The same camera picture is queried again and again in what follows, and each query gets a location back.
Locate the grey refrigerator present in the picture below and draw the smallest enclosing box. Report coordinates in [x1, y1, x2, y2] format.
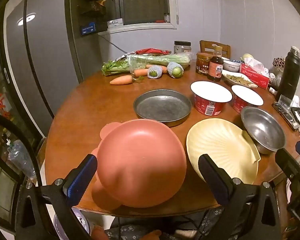
[0, 0, 108, 140]

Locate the glass door cabinet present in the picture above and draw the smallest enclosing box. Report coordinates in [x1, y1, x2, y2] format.
[0, 12, 45, 230]

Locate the round metal pan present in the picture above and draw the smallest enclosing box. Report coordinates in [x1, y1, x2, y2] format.
[133, 89, 192, 127]

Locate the white box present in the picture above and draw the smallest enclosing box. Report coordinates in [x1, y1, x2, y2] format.
[107, 19, 124, 28]

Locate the black electronic device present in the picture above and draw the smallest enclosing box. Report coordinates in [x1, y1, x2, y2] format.
[272, 102, 300, 130]

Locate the pink bear-shaped plate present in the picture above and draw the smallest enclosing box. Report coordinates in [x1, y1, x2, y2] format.
[91, 119, 187, 211]

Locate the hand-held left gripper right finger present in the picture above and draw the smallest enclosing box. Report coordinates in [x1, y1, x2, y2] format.
[198, 154, 280, 240]

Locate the pale yellow shell-shaped plate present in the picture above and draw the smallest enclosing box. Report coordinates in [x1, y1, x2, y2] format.
[186, 119, 261, 185]

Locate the stainless steel bowl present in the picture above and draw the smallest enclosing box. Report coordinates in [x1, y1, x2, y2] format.
[241, 106, 287, 155]

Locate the black thermos flask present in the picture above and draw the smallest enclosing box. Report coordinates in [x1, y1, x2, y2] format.
[275, 46, 300, 102]

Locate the red tissue box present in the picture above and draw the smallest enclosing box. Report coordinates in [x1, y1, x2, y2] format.
[239, 59, 270, 90]

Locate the celery in plastic bag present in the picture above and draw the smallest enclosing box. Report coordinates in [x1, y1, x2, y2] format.
[102, 52, 193, 77]

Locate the clear plastic bottle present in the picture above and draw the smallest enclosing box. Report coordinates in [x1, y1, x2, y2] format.
[7, 140, 35, 178]

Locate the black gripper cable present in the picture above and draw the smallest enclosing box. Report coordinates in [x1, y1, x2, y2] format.
[0, 111, 43, 188]

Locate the chili sauce jar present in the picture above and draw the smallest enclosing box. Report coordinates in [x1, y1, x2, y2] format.
[196, 52, 214, 75]

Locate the blue box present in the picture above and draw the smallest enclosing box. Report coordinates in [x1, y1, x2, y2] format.
[80, 24, 97, 36]

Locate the white round container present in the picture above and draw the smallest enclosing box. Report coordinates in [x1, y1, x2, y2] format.
[54, 210, 92, 240]

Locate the red instant noodle bowl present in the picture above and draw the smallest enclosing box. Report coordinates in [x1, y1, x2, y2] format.
[231, 85, 264, 114]
[190, 81, 233, 116]

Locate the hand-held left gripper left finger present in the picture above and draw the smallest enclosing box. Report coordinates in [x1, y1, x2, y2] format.
[15, 154, 98, 240]

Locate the clear jar with black lid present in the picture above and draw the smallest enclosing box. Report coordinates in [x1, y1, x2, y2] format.
[174, 41, 192, 55]

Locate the red snack packet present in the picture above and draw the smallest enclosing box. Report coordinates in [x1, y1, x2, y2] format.
[115, 48, 172, 63]

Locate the black fridge side rack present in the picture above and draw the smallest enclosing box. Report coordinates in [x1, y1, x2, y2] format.
[76, 0, 108, 35]

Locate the black wall cable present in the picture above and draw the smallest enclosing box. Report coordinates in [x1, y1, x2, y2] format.
[99, 34, 128, 54]

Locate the window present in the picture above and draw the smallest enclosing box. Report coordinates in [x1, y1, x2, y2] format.
[105, 0, 178, 33]

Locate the clear plastic case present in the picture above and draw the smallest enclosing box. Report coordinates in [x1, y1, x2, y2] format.
[277, 95, 294, 112]

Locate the brown sauce bottle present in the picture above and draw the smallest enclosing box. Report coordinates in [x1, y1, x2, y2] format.
[207, 45, 224, 82]

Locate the white ceramic bowl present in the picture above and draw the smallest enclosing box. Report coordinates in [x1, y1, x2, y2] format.
[222, 60, 240, 73]

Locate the green fruit in foam net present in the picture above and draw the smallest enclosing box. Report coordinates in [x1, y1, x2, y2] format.
[147, 65, 167, 80]
[167, 62, 184, 78]

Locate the wooden chair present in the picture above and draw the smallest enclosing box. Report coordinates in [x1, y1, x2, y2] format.
[199, 40, 231, 60]

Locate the plate of pickled vegetables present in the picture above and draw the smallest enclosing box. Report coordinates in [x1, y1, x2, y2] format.
[222, 70, 258, 88]

